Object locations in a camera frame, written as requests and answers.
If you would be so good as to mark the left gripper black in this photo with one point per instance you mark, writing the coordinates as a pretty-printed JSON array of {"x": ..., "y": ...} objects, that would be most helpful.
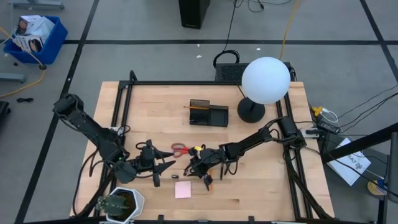
[{"x": 146, "y": 160}]

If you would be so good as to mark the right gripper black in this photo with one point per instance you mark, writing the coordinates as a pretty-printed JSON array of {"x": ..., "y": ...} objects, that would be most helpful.
[{"x": 208, "y": 160}]

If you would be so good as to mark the black binder clip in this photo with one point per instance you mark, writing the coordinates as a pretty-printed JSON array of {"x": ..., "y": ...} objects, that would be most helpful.
[{"x": 175, "y": 176}]

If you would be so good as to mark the pink sticky note pad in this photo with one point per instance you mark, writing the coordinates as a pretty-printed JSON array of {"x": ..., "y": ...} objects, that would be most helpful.
[{"x": 183, "y": 189}]

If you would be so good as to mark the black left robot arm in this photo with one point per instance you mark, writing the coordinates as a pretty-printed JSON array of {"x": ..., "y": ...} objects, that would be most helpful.
[{"x": 90, "y": 127}]

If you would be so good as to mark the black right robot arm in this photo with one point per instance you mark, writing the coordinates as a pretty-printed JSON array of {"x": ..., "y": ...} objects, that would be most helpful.
[{"x": 248, "y": 141}]

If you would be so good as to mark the black mesh desk organizer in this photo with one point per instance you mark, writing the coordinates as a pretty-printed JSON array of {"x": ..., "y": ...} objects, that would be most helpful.
[{"x": 214, "y": 118}]

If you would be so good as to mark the white hexagonal plant pot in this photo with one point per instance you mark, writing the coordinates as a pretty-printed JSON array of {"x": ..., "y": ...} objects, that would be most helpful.
[{"x": 138, "y": 199}]

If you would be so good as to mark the green cactus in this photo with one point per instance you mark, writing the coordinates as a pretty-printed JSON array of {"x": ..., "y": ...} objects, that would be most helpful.
[{"x": 112, "y": 205}]

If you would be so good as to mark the black mesh-top computer case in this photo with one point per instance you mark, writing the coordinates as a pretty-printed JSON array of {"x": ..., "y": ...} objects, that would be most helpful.
[{"x": 228, "y": 72}]

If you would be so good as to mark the white globe table lamp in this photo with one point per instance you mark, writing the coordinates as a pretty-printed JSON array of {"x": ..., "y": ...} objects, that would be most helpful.
[{"x": 265, "y": 79}]

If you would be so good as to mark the yellow plug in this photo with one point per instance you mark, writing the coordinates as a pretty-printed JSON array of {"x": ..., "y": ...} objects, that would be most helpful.
[{"x": 317, "y": 109}]

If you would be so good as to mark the black computer tower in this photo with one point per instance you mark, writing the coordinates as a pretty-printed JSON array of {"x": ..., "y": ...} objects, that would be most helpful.
[{"x": 192, "y": 12}]

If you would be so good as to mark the white printed paper sheet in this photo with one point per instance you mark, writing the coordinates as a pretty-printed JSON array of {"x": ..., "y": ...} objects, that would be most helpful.
[{"x": 348, "y": 171}]

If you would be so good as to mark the blue plastic bin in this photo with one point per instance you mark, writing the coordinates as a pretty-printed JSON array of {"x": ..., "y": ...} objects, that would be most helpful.
[{"x": 53, "y": 46}]

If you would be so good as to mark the black floor object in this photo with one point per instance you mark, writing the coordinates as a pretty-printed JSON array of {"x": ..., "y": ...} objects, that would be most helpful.
[{"x": 3, "y": 109}]

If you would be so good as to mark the black metal beam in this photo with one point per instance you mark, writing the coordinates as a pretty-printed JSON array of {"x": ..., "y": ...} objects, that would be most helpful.
[{"x": 357, "y": 144}]

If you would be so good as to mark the white printed cardboard box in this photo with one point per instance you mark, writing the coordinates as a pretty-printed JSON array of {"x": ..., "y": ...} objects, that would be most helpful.
[
  {"x": 37, "y": 26},
  {"x": 28, "y": 43}
]

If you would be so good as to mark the round yellow disc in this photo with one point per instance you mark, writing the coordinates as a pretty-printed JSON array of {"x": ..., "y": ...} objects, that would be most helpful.
[{"x": 374, "y": 188}]

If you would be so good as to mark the black aluminium table frame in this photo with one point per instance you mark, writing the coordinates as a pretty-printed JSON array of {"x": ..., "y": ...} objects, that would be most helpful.
[{"x": 186, "y": 82}]

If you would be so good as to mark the grey metal floor rail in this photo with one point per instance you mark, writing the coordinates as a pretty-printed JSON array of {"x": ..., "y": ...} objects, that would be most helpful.
[
  {"x": 37, "y": 4},
  {"x": 12, "y": 77}
]

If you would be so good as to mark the grey metal post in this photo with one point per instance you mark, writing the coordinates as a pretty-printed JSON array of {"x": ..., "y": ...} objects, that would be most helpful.
[{"x": 393, "y": 161}]

